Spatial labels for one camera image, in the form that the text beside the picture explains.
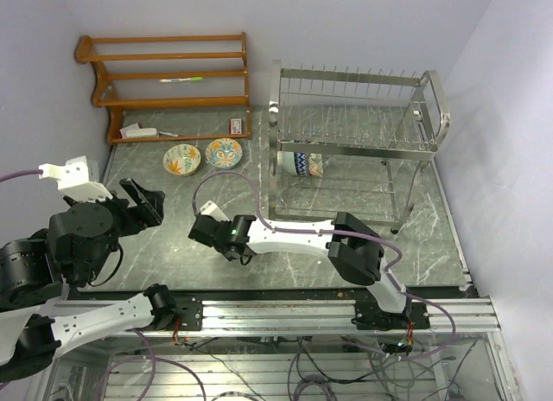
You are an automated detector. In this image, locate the orange leaf pattern bowl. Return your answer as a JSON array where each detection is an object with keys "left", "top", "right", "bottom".
[{"left": 162, "top": 144, "right": 201, "bottom": 176}]

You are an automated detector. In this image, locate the teal dotted grey bowl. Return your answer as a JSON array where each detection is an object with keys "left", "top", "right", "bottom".
[{"left": 277, "top": 151, "right": 297, "bottom": 175}]

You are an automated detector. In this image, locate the red pattern blue zigzag bowl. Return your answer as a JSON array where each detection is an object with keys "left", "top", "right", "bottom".
[{"left": 294, "top": 152, "right": 309, "bottom": 177}]

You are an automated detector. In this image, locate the orange flower green bowl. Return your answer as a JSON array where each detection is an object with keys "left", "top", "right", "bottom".
[{"left": 308, "top": 153, "right": 324, "bottom": 177}]

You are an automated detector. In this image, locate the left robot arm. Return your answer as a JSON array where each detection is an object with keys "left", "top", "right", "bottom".
[{"left": 1, "top": 178, "right": 194, "bottom": 383}]

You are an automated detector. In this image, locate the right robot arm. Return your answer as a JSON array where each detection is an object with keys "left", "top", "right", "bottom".
[{"left": 188, "top": 211, "right": 430, "bottom": 331}]

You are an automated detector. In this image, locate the wooden shelf rack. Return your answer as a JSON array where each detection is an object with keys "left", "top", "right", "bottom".
[{"left": 74, "top": 32, "right": 252, "bottom": 145}]

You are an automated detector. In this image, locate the steel dish rack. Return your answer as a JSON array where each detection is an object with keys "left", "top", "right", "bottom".
[{"left": 268, "top": 60, "right": 451, "bottom": 233}]

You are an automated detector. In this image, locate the blue orange floral bowl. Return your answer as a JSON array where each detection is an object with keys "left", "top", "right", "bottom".
[{"left": 205, "top": 138, "right": 243, "bottom": 170}]

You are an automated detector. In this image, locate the white eraser case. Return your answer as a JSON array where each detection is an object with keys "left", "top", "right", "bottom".
[{"left": 127, "top": 128, "right": 159, "bottom": 138}]

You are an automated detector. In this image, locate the small red white box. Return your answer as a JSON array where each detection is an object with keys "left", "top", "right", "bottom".
[{"left": 229, "top": 118, "right": 243, "bottom": 135}]

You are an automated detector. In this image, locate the green capped marker pen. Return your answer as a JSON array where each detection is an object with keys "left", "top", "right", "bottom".
[{"left": 159, "top": 76, "right": 203, "bottom": 84}]

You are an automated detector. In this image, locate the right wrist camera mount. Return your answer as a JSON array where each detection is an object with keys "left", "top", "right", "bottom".
[{"left": 200, "top": 200, "right": 230, "bottom": 222}]

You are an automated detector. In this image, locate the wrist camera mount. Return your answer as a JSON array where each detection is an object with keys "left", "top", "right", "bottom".
[
  {"left": 200, "top": 200, "right": 230, "bottom": 222},
  {"left": 39, "top": 156, "right": 113, "bottom": 202}
]

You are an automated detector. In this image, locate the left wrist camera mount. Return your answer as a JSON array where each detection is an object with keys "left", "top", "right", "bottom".
[{"left": 39, "top": 156, "right": 113, "bottom": 202}]

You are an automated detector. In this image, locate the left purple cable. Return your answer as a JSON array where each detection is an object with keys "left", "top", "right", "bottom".
[{"left": 0, "top": 169, "right": 44, "bottom": 184}]

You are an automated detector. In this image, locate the aluminium rail frame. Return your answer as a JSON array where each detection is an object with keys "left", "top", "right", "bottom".
[{"left": 25, "top": 288, "right": 511, "bottom": 401}]

